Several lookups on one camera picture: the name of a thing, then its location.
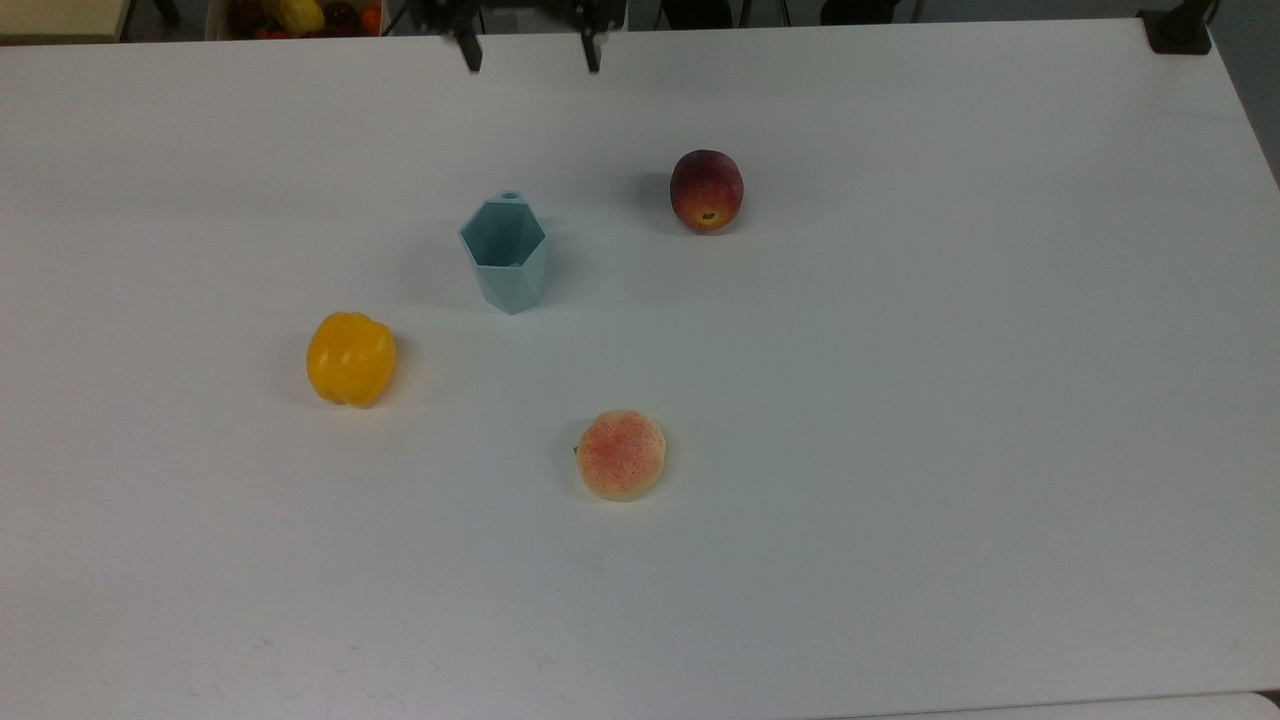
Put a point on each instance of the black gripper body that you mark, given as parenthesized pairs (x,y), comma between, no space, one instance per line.
(440,12)

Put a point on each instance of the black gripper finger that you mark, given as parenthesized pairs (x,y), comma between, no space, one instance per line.
(470,52)
(591,52)

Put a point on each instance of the light blue faceted mug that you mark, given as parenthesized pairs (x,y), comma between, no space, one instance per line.
(510,265)

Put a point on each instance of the orange fruit in bin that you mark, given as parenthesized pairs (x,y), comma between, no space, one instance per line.
(372,21)

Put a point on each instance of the black chair base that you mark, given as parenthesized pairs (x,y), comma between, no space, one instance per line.
(697,12)
(858,10)

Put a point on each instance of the yellow fruit in bin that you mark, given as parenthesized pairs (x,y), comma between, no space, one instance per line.
(300,14)

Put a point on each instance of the red apple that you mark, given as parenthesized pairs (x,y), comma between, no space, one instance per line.
(706,190)

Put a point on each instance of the white fruit bin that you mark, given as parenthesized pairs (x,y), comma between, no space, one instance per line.
(222,20)

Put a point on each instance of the yellow bell pepper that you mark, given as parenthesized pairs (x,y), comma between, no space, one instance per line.
(350,360)

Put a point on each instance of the beige board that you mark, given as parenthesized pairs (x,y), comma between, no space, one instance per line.
(60,18)

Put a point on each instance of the pink yellow peach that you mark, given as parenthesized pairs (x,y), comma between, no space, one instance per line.
(621,455)

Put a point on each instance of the black stand base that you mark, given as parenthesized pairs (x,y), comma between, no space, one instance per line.
(1178,32)

